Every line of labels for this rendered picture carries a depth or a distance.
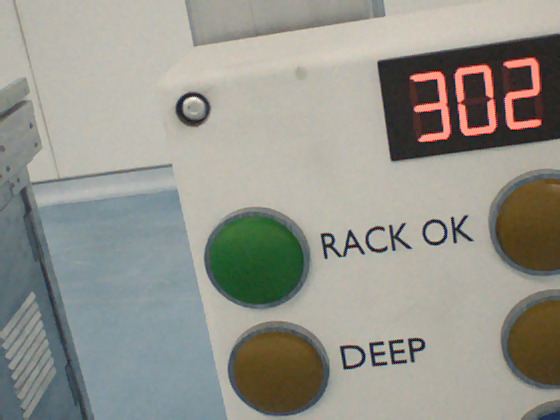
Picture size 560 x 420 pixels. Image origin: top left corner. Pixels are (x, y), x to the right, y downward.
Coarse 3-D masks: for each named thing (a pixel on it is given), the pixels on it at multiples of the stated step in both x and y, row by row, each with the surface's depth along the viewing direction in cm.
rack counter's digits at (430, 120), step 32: (480, 64) 24; (512, 64) 24; (416, 96) 25; (448, 96) 25; (480, 96) 25; (512, 96) 25; (544, 96) 25; (416, 128) 25; (448, 128) 25; (480, 128) 25; (512, 128) 25
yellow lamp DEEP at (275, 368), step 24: (264, 336) 27; (288, 336) 27; (240, 360) 28; (264, 360) 27; (288, 360) 27; (312, 360) 27; (240, 384) 28; (264, 384) 28; (288, 384) 28; (312, 384) 28; (264, 408) 28; (288, 408) 28
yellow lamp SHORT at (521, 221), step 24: (528, 192) 25; (552, 192) 25; (504, 216) 25; (528, 216) 25; (552, 216) 25; (504, 240) 26; (528, 240) 25; (552, 240) 25; (528, 264) 26; (552, 264) 26
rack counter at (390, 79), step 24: (456, 48) 25; (480, 48) 24; (504, 48) 24; (528, 48) 24; (552, 48) 24; (384, 72) 25; (552, 72) 24; (384, 96) 25; (552, 96) 25; (552, 120) 25; (408, 144) 25; (432, 144) 25; (456, 144) 25; (480, 144) 25; (504, 144) 25
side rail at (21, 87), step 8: (16, 80) 177; (24, 80) 178; (8, 88) 170; (16, 88) 174; (24, 88) 177; (0, 96) 166; (8, 96) 170; (16, 96) 173; (24, 96) 177; (0, 104) 166; (8, 104) 169; (0, 112) 165
